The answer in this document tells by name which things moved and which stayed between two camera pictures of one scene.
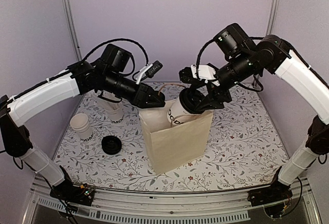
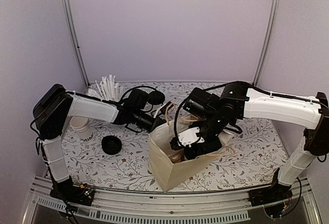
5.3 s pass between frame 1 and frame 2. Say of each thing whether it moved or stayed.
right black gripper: moved
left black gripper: moved
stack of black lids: stayed
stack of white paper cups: stayed
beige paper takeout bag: moved
